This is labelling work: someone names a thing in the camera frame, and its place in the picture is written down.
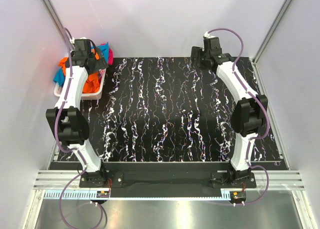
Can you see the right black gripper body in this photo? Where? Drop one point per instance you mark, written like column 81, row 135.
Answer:
column 198, row 53

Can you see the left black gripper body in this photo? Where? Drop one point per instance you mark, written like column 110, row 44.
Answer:
column 99, row 64

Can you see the orange t shirt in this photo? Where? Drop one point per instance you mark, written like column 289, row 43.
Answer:
column 92, row 84

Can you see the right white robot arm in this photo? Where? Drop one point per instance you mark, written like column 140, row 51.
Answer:
column 247, row 120

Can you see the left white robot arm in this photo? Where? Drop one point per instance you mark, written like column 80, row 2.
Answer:
column 71, row 130

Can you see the blue t shirt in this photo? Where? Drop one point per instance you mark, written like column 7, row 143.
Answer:
column 61, row 73

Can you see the white plastic laundry basket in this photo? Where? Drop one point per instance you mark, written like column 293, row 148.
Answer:
column 82, row 94

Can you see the black marble pattern mat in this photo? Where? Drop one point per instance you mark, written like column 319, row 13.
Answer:
column 161, row 109

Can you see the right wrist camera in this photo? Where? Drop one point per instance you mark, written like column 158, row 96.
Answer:
column 212, row 46

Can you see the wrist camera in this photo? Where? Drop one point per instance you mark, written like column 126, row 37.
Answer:
column 82, row 48
column 212, row 46

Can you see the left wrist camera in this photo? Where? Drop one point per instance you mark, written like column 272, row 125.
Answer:
column 82, row 48

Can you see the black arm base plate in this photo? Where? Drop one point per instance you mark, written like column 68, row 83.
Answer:
column 121, row 179

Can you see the aluminium front rail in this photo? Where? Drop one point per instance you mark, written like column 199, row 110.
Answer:
column 278, row 179

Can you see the white slotted cable duct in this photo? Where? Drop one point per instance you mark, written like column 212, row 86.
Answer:
column 140, row 195

